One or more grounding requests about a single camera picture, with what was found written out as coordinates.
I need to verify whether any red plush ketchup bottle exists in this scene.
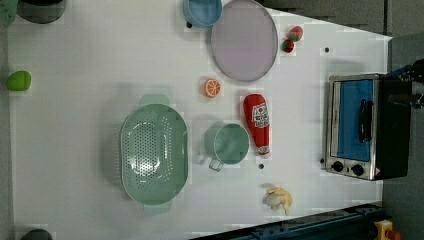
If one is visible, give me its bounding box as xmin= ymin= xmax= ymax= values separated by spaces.
xmin=243 ymin=94 xmax=270 ymax=155

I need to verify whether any green oval strainer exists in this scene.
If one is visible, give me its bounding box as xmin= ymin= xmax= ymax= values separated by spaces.
xmin=119 ymin=94 xmax=189 ymax=214

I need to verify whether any orange slice toy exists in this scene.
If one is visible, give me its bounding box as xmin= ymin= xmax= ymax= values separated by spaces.
xmin=204 ymin=79 xmax=221 ymax=98

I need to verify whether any grey round plate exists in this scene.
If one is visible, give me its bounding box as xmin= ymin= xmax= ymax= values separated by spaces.
xmin=211 ymin=0 xmax=279 ymax=81

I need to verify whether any peeled banana toy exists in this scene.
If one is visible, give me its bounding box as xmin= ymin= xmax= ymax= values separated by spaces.
xmin=263 ymin=187 xmax=293 ymax=215

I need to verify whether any halved strawberry toy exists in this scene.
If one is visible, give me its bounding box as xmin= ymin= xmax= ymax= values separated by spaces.
xmin=281 ymin=39 xmax=294 ymax=53

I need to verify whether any blue cup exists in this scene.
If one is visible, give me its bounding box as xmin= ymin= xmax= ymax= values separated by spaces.
xmin=183 ymin=0 xmax=223 ymax=27

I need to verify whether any whole strawberry toy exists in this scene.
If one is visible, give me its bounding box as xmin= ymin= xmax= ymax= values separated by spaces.
xmin=288 ymin=26 xmax=303 ymax=42

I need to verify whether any silver black toaster oven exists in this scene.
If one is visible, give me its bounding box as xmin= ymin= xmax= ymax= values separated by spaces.
xmin=325 ymin=74 xmax=412 ymax=181

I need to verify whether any green toy fruit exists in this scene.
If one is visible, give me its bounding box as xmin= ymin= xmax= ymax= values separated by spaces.
xmin=7 ymin=71 xmax=32 ymax=91

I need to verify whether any yellow red emergency button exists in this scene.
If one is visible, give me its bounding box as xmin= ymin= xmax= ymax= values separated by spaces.
xmin=374 ymin=220 xmax=402 ymax=240

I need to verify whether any black cylinder at lower edge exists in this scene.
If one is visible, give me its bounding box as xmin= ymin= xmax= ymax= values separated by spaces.
xmin=21 ymin=229 xmax=53 ymax=240

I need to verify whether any black cylinder holder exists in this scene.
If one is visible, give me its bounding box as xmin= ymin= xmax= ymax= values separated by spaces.
xmin=17 ymin=0 xmax=67 ymax=24

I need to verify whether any green spatula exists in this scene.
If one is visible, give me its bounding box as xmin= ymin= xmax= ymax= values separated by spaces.
xmin=0 ymin=0 xmax=19 ymax=27

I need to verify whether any green cup with handle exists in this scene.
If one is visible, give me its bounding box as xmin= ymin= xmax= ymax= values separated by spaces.
xmin=204 ymin=122 xmax=249 ymax=172

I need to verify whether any blue metal frame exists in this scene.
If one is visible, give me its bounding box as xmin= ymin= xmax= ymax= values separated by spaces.
xmin=192 ymin=204 xmax=385 ymax=240

